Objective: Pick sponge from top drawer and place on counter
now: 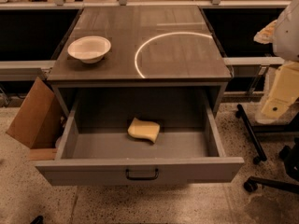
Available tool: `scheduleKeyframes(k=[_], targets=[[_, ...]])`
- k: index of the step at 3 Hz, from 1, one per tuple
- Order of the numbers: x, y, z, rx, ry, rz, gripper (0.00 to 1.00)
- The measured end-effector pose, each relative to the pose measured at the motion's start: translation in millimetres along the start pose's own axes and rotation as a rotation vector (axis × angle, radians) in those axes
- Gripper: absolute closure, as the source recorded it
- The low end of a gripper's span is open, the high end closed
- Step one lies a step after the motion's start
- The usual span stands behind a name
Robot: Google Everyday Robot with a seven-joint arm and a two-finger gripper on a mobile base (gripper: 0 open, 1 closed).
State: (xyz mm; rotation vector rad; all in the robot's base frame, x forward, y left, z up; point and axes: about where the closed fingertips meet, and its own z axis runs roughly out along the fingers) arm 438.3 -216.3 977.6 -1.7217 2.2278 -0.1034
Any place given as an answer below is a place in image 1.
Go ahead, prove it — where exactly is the yellow sponge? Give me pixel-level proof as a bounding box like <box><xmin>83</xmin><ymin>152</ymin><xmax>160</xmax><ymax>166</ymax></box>
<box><xmin>128</xmin><ymin>118</ymin><xmax>160</xmax><ymax>143</ymax></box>

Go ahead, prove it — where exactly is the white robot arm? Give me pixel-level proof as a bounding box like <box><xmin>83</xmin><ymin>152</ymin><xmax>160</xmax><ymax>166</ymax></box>
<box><xmin>253</xmin><ymin>0</ymin><xmax>299</xmax><ymax>124</ymax></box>

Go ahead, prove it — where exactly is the grey cabinet with wooden top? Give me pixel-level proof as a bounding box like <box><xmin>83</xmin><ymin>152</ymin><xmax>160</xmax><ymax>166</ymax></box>
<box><xmin>48</xmin><ymin>6</ymin><xmax>232</xmax><ymax>113</ymax></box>

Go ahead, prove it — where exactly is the grey open drawer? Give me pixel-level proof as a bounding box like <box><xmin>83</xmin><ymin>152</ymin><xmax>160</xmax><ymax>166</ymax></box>
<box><xmin>36</xmin><ymin>87</ymin><xmax>244</xmax><ymax>186</ymax></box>

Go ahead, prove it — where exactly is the white bowl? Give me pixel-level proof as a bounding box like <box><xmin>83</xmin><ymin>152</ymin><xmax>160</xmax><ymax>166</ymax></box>
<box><xmin>67</xmin><ymin>35</ymin><xmax>111</xmax><ymax>63</ymax></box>

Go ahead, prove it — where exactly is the black stand leg with caster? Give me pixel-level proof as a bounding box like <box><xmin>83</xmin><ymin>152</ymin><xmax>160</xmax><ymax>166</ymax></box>
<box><xmin>235</xmin><ymin>104</ymin><xmax>267</xmax><ymax>164</ymax></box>

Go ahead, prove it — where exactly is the brown cardboard box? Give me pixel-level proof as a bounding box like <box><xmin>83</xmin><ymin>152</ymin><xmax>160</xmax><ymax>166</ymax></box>
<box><xmin>7</xmin><ymin>77</ymin><xmax>64</xmax><ymax>149</ymax></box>

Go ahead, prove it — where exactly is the black office chair base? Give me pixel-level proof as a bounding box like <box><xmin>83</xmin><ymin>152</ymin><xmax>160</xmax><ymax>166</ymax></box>
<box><xmin>243</xmin><ymin>144</ymin><xmax>299</xmax><ymax>194</ymax></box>

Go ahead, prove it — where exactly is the black drawer handle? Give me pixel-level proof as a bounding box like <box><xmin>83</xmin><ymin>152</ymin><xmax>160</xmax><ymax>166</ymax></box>
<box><xmin>125</xmin><ymin>169</ymin><xmax>159</xmax><ymax>181</ymax></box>

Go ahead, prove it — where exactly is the grey metal rail left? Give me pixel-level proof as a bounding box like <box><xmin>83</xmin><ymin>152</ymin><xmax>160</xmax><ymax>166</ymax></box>
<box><xmin>0</xmin><ymin>60</ymin><xmax>55</xmax><ymax>81</ymax></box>

